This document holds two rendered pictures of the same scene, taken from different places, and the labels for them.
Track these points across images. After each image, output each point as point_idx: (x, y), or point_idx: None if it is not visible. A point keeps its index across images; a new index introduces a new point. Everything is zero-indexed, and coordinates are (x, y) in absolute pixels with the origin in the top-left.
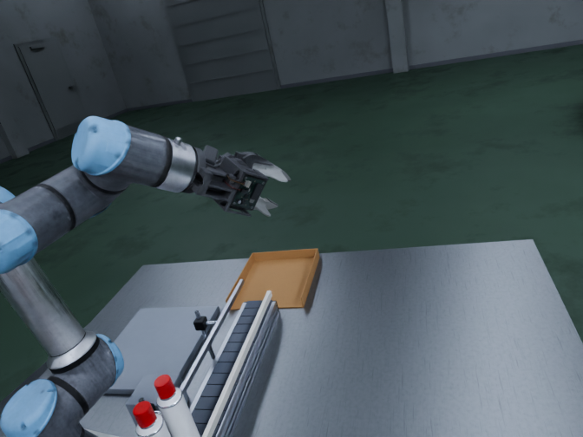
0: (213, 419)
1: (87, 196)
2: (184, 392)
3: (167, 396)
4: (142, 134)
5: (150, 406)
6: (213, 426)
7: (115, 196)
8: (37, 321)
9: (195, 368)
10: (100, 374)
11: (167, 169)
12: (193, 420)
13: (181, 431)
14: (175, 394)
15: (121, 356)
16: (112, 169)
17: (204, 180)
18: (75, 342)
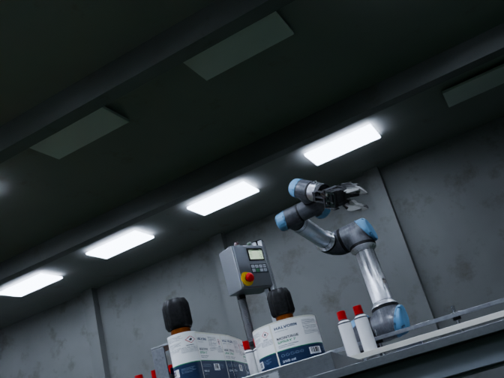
0: (384, 346)
1: (303, 206)
2: (392, 334)
3: (355, 314)
4: (302, 181)
5: (341, 310)
6: (382, 349)
7: (311, 206)
8: (366, 283)
9: (409, 327)
10: (383, 319)
11: (305, 192)
12: (370, 337)
13: (360, 337)
14: (358, 315)
15: (398, 316)
16: (293, 194)
17: (313, 195)
18: (378, 299)
